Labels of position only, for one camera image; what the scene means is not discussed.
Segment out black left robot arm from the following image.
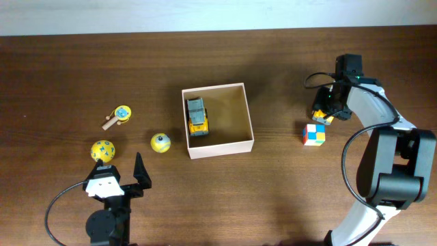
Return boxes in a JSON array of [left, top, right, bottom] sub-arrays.
[[83, 153, 152, 246]]

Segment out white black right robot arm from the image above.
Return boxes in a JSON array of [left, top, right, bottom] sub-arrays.
[[312, 54, 436, 245]]

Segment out yellow grey toy mixer truck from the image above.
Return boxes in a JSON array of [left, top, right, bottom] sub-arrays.
[[312, 110, 334, 125]]

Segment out yellow wooden rattle drum toy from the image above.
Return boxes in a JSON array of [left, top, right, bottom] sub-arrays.
[[102, 105, 132, 131]]

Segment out beige open cardboard box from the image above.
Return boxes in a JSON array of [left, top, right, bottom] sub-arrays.
[[182, 83, 255, 159]]

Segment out yellow grey minion ball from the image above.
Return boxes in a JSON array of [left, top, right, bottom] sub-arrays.
[[150, 133, 171, 153]]

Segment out yellow grey toy dump truck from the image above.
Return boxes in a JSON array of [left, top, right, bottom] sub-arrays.
[[186, 98, 209, 137]]

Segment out small colourful puzzle cube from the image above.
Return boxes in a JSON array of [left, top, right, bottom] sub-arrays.
[[302, 124, 326, 146]]

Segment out yellow ball with blue letters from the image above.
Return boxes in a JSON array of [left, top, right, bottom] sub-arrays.
[[90, 140, 115, 163]]

